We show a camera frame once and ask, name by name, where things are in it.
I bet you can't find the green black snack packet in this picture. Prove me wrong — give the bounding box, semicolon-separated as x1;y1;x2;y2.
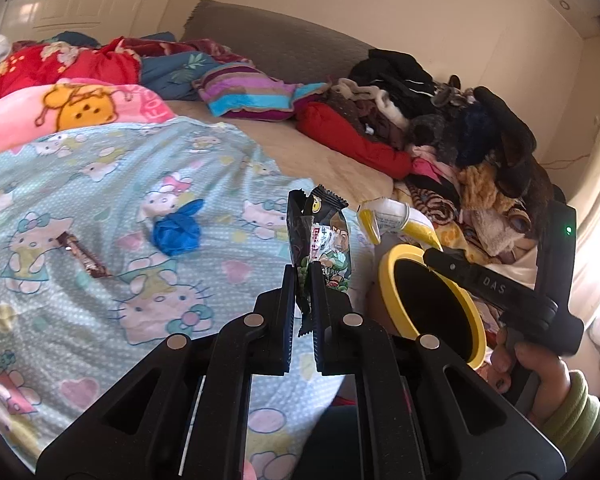
286;184;352;337

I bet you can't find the yellow rimmed trash bin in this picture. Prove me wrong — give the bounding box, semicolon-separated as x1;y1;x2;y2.
366;244;486;370

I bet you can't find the person's right hand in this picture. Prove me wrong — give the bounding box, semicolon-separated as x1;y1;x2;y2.
484;328;571;427

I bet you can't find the blue crumpled wrapper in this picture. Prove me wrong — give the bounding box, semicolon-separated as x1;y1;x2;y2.
151;200;204;257

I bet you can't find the beige bed sheet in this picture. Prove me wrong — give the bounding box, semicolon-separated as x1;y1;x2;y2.
166;101;393;209

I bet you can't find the pile of dark clothes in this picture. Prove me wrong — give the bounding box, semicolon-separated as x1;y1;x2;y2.
320;49;553;263

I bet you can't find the red long pillow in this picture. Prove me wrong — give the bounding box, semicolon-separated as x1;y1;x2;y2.
296;102;413;180

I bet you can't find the brown candy wrapper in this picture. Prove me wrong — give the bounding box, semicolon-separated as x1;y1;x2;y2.
57;232;112;278

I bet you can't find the light blue kitty quilt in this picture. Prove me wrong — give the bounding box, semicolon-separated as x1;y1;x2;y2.
0;117;374;479

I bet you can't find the striped purple pillow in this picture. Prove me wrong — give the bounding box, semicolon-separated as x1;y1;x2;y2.
195;63;329;122

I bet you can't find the grey bed headboard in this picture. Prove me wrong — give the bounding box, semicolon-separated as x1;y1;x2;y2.
182;0;372;84

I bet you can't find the red floral blanket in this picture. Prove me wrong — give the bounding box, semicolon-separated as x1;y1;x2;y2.
0;37;140;99

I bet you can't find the pink bear blanket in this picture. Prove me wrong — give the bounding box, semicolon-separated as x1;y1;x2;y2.
0;79;175;154

